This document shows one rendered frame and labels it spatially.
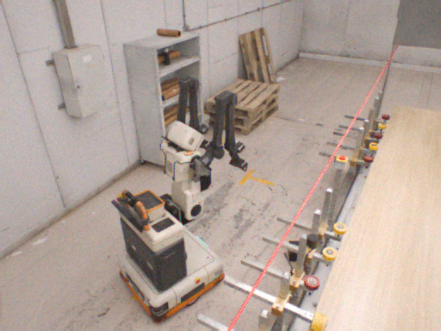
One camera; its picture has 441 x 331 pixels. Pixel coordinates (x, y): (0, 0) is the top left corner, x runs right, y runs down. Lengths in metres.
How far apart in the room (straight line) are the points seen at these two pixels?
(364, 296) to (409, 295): 0.23
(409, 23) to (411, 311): 1.73
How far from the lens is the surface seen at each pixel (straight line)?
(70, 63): 3.48
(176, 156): 2.38
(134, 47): 4.12
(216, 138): 2.31
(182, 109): 2.61
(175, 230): 2.41
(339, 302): 1.95
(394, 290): 2.09
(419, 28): 0.43
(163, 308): 2.79
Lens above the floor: 2.39
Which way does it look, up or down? 31 degrees down
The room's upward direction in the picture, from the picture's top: 1 degrees counter-clockwise
